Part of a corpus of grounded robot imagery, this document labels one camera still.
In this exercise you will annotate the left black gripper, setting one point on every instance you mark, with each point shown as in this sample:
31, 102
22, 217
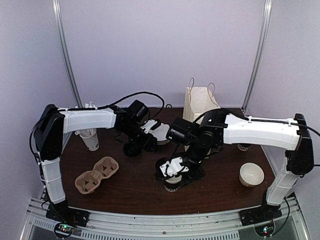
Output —
147, 144

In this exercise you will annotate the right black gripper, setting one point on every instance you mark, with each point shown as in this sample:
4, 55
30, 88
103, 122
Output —
188, 178

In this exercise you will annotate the black white paper coffee cup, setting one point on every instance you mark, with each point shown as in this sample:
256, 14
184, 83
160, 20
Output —
173, 184

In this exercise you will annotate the cardboard two-cup carrier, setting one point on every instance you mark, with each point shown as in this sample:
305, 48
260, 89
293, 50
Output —
89, 181

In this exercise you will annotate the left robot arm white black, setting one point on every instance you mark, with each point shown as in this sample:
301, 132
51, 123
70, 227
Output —
55, 123

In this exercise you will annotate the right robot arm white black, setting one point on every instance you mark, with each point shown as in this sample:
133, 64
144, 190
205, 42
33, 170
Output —
221, 126

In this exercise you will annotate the kraft paper takeout bag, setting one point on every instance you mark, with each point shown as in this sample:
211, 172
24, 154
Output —
198, 99

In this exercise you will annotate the white scalloped dish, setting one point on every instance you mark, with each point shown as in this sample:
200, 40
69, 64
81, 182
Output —
161, 134

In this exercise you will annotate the stack of black lids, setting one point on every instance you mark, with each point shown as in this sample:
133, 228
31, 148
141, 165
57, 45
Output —
131, 149

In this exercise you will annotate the stack of paper cups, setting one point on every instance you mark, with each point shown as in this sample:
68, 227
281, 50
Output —
243, 147

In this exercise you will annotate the white ceramic bowl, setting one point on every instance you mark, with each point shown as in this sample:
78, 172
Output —
251, 175

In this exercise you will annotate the paper cup holding straws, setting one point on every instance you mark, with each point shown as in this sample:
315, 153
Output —
91, 141

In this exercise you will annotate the wrapped white straws bundle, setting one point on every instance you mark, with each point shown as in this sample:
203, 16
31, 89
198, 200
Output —
90, 105

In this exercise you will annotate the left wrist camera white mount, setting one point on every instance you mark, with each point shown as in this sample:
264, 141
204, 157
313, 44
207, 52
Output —
150, 125

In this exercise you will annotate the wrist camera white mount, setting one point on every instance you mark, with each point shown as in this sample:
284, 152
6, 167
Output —
150, 125
166, 168

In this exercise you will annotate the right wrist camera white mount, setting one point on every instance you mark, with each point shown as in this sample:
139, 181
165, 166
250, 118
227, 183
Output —
166, 168

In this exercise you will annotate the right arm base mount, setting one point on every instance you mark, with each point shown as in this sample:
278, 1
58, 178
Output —
262, 218

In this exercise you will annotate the aluminium front rail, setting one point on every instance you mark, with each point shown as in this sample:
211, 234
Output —
223, 225

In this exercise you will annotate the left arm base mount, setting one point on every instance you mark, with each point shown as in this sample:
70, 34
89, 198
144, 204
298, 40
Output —
68, 219

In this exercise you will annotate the right aluminium frame post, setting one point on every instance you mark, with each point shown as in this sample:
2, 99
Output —
263, 35

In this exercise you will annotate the aluminium frame post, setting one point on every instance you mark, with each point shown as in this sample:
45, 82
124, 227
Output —
66, 57
263, 35

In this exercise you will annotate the left aluminium frame post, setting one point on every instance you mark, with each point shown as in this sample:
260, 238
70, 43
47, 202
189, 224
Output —
66, 57

